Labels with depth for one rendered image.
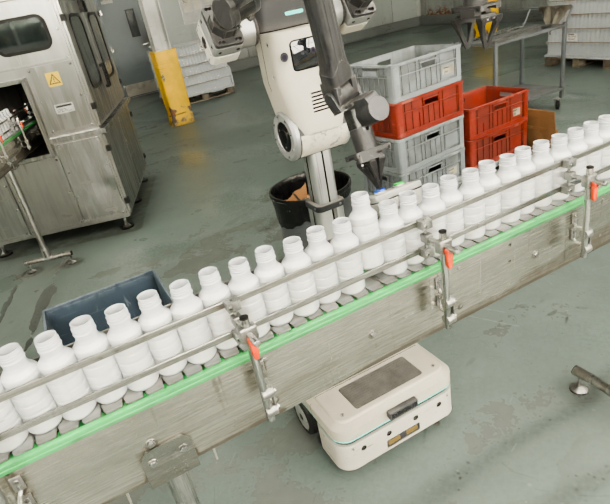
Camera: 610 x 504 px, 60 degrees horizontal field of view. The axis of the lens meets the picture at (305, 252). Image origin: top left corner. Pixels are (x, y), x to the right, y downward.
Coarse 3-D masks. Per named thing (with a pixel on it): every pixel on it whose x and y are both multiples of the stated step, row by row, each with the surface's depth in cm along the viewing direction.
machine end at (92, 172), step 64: (0, 0) 364; (64, 0) 394; (0, 64) 383; (64, 64) 390; (64, 128) 409; (128, 128) 523; (0, 192) 421; (64, 192) 430; (128, 192) 455; (0, 256) 446
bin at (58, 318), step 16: (144, 272) 152; (112, 288) 149; (128, 288) 151; (144, 288) 153; (160, 288) 150; (64, 304) 144; (80, 304) 146; (96, 304) 148; (112, 304) 150; (128, 304) 152; (48, 320) 142; (64, 320) 145; (96, 320) 150; (64, 336) 147; (128, 496) 112
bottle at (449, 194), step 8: (448, 176) 120; (448, 184) 117; (456, 184) 118; (440, 192) 120; (448, 192) 118; (456, 192) 118; (448, 200) 118; (456, 200) 118; (448, 216) 120; (456, 216) 119; (448, 224) 120; (456, 224) 120; (448, 232) 121; (456, 240) 122
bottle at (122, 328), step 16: (112, 320) 90; (128, 320) 92; (112, 336) 91; (128, 336) 91; (128, 352) 92; (144, 352) 94; (128, 368) 93; (144, 368) 94; (128, 384) 95; (144, 384) 95
